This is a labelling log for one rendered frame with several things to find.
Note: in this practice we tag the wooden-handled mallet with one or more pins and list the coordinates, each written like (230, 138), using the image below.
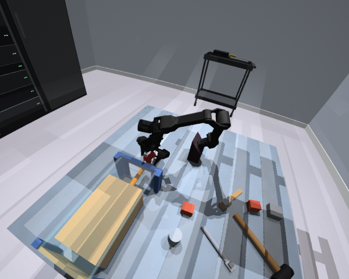
(283, 272)

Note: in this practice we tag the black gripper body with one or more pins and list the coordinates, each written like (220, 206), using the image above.
(163, 154)

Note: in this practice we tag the grey cylinder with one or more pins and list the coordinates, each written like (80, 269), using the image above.
(174, 236)

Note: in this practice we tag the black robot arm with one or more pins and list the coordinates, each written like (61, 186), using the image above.
(169, 123)

